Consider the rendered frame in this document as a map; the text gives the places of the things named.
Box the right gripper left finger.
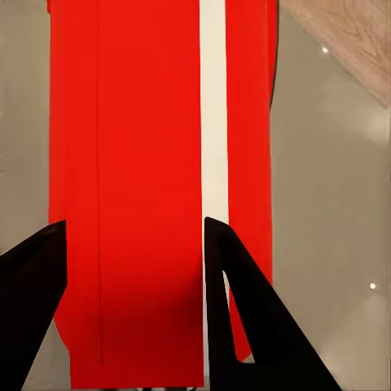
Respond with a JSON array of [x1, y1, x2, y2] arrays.
[[0, 220, 68, 391]]

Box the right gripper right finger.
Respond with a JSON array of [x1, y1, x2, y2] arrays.
[[204, 217, 342, 391]]

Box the radio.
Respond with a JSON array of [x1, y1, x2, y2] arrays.
[[47, 0, 280, 391]]

